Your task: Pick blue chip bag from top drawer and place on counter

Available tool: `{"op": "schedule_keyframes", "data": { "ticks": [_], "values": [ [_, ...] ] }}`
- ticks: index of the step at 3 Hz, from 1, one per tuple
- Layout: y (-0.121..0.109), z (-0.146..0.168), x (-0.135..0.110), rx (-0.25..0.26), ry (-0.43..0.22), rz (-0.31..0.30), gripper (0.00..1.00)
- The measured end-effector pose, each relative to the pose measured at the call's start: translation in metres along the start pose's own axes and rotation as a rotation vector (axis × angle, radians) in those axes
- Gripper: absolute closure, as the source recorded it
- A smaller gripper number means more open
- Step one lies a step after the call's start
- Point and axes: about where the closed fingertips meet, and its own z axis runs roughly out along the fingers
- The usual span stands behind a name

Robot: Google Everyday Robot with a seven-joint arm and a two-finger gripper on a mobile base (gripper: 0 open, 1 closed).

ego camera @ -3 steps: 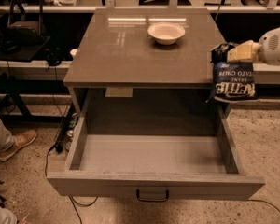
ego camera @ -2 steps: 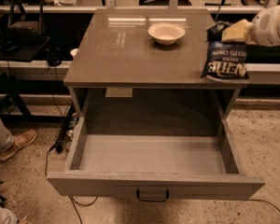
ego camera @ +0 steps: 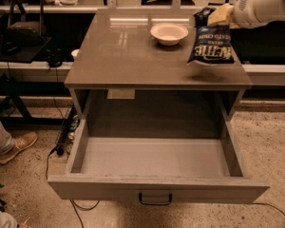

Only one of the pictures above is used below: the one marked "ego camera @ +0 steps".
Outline black floor cable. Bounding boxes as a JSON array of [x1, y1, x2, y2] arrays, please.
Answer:
[[45, 145, 101, 228]]

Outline black drawer handle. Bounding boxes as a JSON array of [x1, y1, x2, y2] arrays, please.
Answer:
[[139, 193, 173, 206]]

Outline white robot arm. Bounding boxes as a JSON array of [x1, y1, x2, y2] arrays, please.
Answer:
[[207, 0, 285, 29]]

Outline grey counter cabinet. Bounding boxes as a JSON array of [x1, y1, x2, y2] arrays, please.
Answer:
[[65, 8, 252, 114]]

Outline blue kettle chip bag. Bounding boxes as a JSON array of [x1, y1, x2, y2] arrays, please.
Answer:
[[187, 8, 235, 65]]

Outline tan shoe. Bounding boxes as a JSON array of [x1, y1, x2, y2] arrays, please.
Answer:
[[0, 132, 38, 164]]

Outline black bag on shelf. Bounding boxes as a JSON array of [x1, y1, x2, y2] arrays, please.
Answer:
[[5, 0, 46, 47]]

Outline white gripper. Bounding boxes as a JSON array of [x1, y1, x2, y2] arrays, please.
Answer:
[[207, 0, 265, 29]]

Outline white cup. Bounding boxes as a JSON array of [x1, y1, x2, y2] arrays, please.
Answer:
[[71, 49, 80, 59]]

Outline black headphones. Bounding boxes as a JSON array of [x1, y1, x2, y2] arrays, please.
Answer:
[[46, 48, 63, 68]]

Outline white paper bowl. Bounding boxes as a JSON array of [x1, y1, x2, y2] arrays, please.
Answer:
[[150, 23, 188, 46]]

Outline open grey top drawer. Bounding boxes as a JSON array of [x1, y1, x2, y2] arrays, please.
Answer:
[[47, 90, 269, 203]]

